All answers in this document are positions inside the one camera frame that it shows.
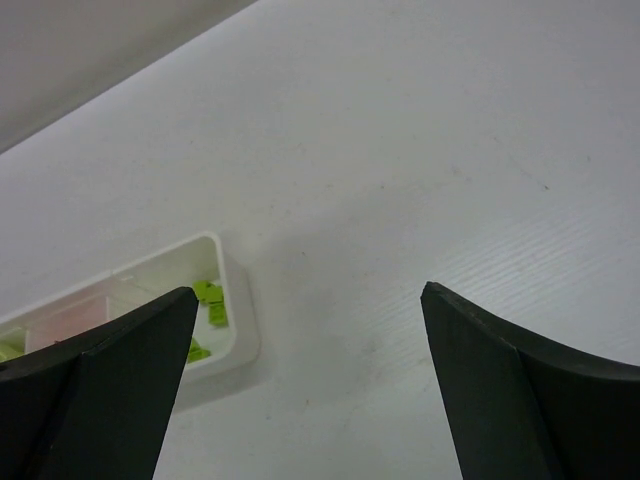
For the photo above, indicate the green 2x3 lego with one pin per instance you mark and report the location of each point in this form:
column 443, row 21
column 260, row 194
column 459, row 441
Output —
column 10, row 351

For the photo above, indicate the white three-compartment tray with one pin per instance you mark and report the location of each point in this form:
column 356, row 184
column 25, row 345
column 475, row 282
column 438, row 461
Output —
column 225, row 334

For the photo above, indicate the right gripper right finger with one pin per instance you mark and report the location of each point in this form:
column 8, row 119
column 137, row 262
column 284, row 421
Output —
column 522, row 406

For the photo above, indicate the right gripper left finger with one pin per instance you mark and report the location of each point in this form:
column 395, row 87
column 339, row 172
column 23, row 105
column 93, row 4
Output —
column 97, row 405

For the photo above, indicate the small green lego cube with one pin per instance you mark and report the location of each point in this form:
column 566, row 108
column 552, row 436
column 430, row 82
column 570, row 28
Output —
column 208, row 292

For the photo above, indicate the small green lego piece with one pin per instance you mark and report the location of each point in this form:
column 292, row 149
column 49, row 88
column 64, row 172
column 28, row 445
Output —
column 217, row 316

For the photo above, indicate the small green lego curved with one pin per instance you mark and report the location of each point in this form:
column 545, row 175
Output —
column 197, row 352

